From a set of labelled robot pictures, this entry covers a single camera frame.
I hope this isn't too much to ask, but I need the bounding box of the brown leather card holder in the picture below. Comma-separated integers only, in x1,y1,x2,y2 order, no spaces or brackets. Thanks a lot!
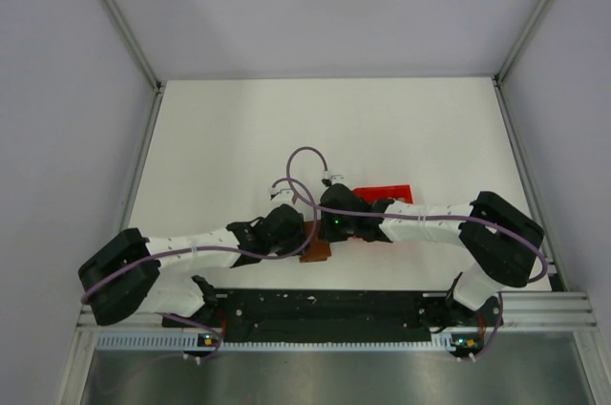
299,221,331,263

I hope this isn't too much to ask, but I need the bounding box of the red plastic bin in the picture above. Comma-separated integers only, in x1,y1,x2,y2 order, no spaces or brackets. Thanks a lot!
352,184,413,204

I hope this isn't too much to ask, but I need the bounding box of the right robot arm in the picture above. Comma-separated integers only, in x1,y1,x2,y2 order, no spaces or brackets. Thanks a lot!
319,183,545,325

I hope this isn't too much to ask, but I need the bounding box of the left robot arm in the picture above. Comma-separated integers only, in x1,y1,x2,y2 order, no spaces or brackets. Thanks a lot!
77,203,313,327

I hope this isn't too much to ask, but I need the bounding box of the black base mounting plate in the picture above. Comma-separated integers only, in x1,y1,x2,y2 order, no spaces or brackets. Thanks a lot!
191,288,499,343

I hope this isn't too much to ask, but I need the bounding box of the steel sheet panel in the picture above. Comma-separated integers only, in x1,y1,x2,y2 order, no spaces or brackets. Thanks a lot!
82,333,595,404

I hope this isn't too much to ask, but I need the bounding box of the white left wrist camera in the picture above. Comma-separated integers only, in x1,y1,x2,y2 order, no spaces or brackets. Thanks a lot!
269,187,296,204

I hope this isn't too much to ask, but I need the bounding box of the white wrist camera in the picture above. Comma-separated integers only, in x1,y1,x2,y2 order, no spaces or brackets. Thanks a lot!
269,187,296,204
321,171,346,187

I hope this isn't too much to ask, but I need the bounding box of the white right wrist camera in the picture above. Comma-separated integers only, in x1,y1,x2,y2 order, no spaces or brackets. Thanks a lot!
321,171,346,187

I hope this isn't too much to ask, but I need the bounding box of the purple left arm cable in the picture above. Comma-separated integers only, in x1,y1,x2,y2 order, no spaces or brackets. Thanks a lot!
80,177,322,363

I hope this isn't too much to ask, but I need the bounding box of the grey slotted cable duct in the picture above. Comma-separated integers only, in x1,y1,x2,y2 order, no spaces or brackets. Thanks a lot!
95,330,483,353

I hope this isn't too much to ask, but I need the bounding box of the aluminium frame rail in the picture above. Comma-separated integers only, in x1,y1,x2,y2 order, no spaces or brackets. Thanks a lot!
98,0,162,92

